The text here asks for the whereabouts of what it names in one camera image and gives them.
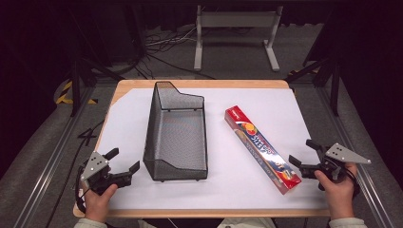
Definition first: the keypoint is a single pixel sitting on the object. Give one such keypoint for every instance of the yellow black floor tape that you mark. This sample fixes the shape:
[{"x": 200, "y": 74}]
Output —
[{"x": 65, "y": 95}]

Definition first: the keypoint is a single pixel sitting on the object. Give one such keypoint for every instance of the person's right hand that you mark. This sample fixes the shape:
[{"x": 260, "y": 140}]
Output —
[{"x": 340, "y": 198}]

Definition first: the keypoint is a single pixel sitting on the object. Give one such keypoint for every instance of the white metal stand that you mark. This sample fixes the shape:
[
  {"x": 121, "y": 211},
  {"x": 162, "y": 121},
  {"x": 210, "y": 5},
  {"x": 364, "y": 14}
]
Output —
[{"x": 236, "y": 19}]

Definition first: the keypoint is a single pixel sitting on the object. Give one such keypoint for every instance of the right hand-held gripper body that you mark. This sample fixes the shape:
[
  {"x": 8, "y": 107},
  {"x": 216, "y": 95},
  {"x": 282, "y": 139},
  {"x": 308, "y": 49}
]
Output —
[{"x": 343, "y": 154}]

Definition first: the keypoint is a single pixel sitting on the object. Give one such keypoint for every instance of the person's light clothing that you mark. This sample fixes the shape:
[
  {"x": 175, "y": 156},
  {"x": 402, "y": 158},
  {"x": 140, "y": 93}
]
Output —
[{"x": 245, "y": 223}]

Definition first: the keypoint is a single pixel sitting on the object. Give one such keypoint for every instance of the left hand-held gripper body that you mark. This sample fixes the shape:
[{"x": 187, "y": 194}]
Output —
[{"x": 95, "y": 166}]

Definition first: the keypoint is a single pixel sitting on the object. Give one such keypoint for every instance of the black tripod stand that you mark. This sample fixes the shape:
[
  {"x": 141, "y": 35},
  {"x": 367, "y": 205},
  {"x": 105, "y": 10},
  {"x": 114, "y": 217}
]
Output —
[
  {"x": 75, "y": 85},
  {"x": 334, "y": 88}
]

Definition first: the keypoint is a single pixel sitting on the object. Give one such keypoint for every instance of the person's left hand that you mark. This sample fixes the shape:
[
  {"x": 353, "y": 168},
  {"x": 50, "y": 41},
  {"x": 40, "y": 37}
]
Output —
[{"x": 96, "y": 205}]

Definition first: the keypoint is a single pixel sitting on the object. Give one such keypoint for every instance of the white table sheet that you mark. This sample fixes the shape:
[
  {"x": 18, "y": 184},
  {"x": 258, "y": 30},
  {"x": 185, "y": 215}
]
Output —
[{"x": 234, "y": 190}]

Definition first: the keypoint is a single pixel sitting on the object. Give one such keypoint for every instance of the aluminium floor rail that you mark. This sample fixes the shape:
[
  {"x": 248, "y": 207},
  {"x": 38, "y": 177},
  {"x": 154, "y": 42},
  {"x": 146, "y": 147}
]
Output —
[
  {"x": 53, "y": 158},
  {"x": 358, "y": 142}
]

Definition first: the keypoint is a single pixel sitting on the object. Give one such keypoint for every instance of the long red wrap box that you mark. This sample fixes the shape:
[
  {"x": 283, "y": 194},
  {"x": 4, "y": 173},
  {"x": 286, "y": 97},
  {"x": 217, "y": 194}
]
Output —
[{"x": 259, "y": 145}]

